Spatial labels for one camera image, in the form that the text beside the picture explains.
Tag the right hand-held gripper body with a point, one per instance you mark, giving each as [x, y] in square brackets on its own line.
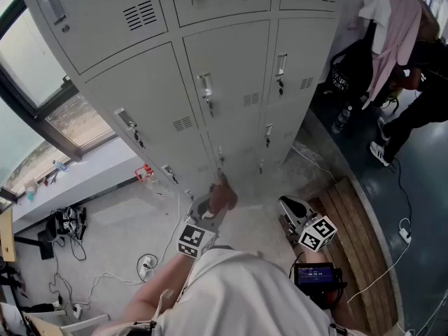
[316, 234]

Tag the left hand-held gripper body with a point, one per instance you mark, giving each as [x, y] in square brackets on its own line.
[196, 238]

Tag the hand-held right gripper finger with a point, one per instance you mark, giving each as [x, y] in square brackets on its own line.
[292, 213]
[302, 206]

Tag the brown wiping cloth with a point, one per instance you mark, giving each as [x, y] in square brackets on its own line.
[224, 196]

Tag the grey metal locker door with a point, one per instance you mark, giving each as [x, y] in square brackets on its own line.
[241, 138]

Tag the grey metal locker cabinet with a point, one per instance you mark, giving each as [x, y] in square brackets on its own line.
[122, 82]

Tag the person's left forearm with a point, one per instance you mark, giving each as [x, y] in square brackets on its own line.
[157, 282]

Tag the person's right forearm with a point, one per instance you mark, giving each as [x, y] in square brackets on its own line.
[316, 257]

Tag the black device with blue screen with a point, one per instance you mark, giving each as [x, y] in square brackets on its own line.
[313, 275]

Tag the white power strip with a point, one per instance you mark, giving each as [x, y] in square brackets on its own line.
[77, 311]
[145, 266]

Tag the red plastic tool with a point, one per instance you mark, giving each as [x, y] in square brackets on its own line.
[143, 173]

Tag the person's white shirt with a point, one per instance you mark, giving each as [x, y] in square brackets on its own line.
[245, 292]

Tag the white charger adapter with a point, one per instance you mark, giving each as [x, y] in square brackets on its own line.
[405, 231]

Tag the clear plastic water bottle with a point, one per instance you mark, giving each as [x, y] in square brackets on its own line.
[341, 121]

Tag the white window ledge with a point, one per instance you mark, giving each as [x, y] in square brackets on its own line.
[87, 177]

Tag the pile of black equipment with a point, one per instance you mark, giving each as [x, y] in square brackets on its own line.
[66, 220]

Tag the neon yellow bag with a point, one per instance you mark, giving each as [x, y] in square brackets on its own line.
[392, 98]

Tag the black printed tote bag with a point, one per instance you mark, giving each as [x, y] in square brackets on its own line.
[346, 72]

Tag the white desk with wooden edge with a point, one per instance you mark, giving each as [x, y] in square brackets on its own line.
[80, 324]

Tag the black desk leg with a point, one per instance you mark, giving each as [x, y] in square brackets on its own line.
[45, 247]

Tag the white tape roll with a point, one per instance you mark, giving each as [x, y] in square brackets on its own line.
[31, 188]

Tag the wooden desk top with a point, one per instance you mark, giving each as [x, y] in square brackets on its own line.
[7, 236]

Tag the pink garment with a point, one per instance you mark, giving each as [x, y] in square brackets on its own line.
[399, 40]

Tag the white garment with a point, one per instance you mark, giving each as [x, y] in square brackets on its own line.
[378, 12]

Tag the dark window frame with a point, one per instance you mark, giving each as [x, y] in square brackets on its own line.
[21, 89]

